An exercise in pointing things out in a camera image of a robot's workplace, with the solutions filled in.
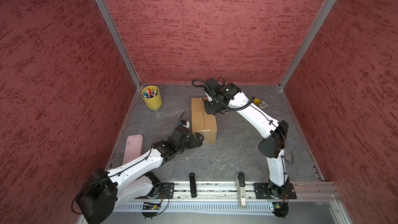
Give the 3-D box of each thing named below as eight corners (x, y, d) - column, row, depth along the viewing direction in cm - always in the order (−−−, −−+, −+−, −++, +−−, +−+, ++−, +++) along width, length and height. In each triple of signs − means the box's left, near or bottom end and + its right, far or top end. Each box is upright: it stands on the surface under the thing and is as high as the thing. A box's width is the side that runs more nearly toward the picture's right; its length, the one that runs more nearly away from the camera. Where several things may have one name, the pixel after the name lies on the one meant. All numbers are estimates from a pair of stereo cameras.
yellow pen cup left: (145, 112, 107) (138, 98, 95) (149, 99, 114) (143, 85, 102) (162, 112, 107) (157, 98, 95) (164, 99, 114) (160, 85, 102)
